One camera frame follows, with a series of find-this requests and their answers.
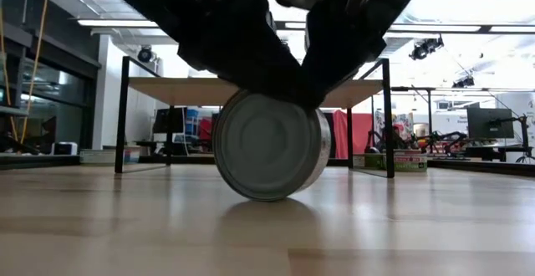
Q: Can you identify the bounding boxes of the black metal table frame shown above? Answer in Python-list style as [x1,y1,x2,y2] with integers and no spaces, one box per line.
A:
[0,153,535,178]

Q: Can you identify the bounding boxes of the yellow cable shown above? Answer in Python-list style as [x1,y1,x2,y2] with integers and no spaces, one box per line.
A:
[19,0,51,146]
[0,8,18,141]

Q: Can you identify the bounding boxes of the black monitor on arm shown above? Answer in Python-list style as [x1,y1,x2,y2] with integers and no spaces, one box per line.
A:
[466,107,515,140]

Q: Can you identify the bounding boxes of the red cloth backdrop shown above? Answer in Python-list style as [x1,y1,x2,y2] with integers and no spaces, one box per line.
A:
[333,109,375,160]

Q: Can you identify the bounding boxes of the black ceiling spotlight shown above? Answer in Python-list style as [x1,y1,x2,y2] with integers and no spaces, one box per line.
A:
[409,35,445,62]
[136,45,155,64]
[451,74,476,89]

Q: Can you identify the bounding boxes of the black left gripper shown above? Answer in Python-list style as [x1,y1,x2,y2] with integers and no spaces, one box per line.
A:
[60,0,321,110]

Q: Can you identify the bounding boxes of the black background monitor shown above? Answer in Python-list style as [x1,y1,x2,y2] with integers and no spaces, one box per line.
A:
[152,107,188,135]

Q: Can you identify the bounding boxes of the black background table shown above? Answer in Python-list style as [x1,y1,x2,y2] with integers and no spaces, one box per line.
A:
[463,144,534,162]

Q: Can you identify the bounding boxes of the colourful poster banner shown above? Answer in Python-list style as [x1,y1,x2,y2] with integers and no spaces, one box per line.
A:
[374,110,415,141]

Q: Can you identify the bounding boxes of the wooden shelf black metal legs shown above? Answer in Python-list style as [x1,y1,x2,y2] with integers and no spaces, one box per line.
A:
[115,56,396,180]

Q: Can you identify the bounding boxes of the white box device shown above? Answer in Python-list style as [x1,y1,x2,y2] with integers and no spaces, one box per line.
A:
[52,141,79,156]

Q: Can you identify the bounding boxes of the blue storage bins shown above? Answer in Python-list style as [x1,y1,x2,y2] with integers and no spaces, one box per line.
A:
[186,108,201,137]

